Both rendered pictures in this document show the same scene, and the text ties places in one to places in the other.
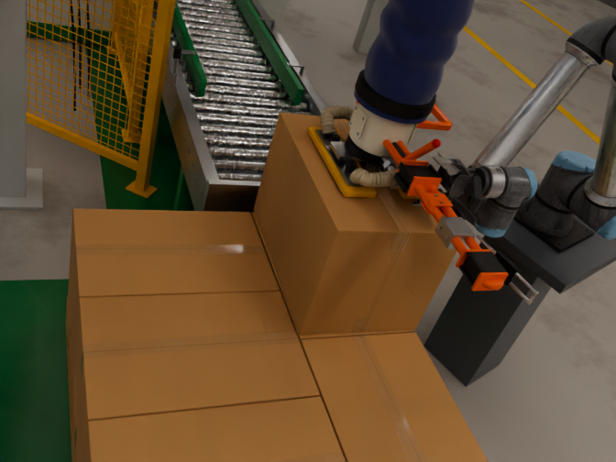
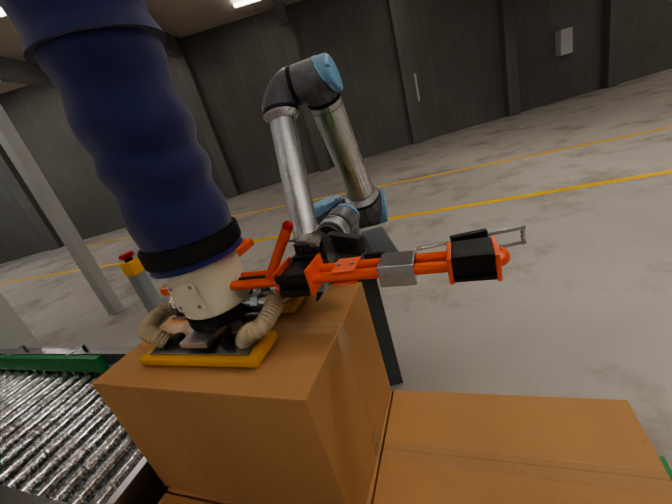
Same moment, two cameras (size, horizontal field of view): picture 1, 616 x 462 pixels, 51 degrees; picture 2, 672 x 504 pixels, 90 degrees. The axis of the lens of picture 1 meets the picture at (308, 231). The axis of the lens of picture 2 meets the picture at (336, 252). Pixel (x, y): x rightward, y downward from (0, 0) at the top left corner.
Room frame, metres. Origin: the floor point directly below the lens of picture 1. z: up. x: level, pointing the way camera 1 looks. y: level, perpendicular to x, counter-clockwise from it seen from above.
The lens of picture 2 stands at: (0.91, 0.10, 1.38)
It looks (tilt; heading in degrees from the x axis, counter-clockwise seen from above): 22 degrees down; 324
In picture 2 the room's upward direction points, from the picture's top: 17 degrees counter-clockwise
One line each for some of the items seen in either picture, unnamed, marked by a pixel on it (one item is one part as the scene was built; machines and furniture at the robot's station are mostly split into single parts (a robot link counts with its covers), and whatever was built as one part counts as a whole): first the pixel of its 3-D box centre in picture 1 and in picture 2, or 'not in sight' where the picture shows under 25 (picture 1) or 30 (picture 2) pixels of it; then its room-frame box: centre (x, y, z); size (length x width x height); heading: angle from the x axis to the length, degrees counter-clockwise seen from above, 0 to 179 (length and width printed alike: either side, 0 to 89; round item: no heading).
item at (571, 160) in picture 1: (570, 180); (331, 217); (2.09, -0.81, 0.95); 0.17 x 0.15 x 0.18; 38
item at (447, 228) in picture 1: (455, 233); (398, 268); (1.31, -0.33, 1.07); 0.07 x 0.07 x 0.04; 29
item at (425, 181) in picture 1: (417, 178); (300, 275); (1.50, -0.23, 1.08); 0.10 x 0.08 x 0.06; 119
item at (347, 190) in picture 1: (341, 156); (204, 343); (1.67, -0.02, 0.98); 0.34 x 0.10 x 0.05; 29
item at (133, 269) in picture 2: not in sight; (174, 341); (2.77, -0.07, 0.50); 0.07 x 0.07 x 1.00; 30
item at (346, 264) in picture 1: (346, 219); (260, 386); (1.70, -0.11, 0.74); 0.60 x 0.40 x 0.40; 28
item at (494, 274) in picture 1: (481, 269); (473, 260); (1.19, -0.40, 1.08); 0.08 x 0.07 x 0.05; 29
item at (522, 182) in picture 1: (511, 183); (341, 223); (1.65, -0.50, 1.08); 0.12 x 0.09 x 0.10; 119
